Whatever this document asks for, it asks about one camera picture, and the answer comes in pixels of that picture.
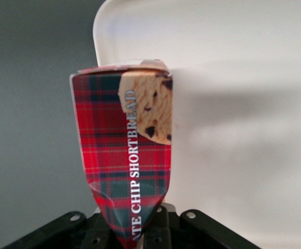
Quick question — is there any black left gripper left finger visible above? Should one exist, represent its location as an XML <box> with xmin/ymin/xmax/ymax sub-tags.
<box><xmin>4</xmin><ymin>210</ymin><xmax>121</xmax><ymax>249</ymax></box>

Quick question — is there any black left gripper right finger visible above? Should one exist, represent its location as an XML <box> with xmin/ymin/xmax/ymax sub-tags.
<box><xmin>142</xmin><ymin>203</ymin><xmax>261</xmax><ymax>249</ymax></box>

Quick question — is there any beige plastic tray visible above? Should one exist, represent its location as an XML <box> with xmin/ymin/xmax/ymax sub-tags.
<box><xmin>92</xmin><ymin>0</ymin><xmax>301</xmax><ymax>249</ymax></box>

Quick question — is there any red tartan cookie box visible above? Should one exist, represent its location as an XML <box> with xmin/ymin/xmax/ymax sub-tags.
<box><xmin>69</xmin><ymin>59</ymin><xmax>174</xmax><ymax>249</ymax></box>

